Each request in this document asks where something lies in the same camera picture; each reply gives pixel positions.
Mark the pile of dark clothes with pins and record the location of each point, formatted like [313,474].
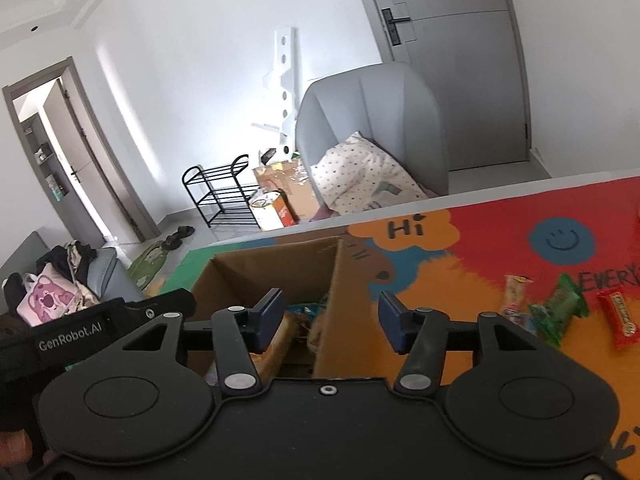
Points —
[67,260]

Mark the black metal shoe rack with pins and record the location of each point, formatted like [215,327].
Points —
[215,172]

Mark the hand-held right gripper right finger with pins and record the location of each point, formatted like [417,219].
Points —
[395,322]

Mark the black slipper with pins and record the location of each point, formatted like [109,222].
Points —
[185,231]
[171,244]

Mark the grey armchair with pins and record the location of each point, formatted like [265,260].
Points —
[380,105]

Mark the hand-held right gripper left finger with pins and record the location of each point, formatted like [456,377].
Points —
[265,320]

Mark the grey door frame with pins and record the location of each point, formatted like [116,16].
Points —
[80,125]

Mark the blue snack packet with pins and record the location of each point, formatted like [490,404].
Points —
[306,308]

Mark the shelf unit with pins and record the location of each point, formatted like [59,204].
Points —
[45,160]

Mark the brown cardboard box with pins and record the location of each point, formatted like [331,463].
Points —
[345,310]

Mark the white polka-dot pillow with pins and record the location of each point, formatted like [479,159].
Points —
[360,170]

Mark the pink printed bag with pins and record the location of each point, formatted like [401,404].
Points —
[47,300]

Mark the slim beige snack packet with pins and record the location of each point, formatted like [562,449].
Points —
[515,295]

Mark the dark green snack packet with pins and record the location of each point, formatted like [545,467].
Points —
[560,310]

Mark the person's left hand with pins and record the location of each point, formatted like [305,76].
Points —
[15,452]

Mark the grey open door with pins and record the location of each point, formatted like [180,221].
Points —
[75,150]

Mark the white board with holes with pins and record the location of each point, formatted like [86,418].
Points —
[285,60]

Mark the green floor mat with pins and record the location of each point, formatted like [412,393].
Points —
[147,265]

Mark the brown paper bag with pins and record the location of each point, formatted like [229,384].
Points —
[295,190]

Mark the colourful printed table mat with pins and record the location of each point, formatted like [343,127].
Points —
[475,260]

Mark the white bag with red print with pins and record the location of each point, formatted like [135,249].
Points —
[270,212]

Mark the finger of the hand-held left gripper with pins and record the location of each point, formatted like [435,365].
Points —
[165,302]

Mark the small red snack packet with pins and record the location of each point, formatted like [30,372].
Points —
[617,317]

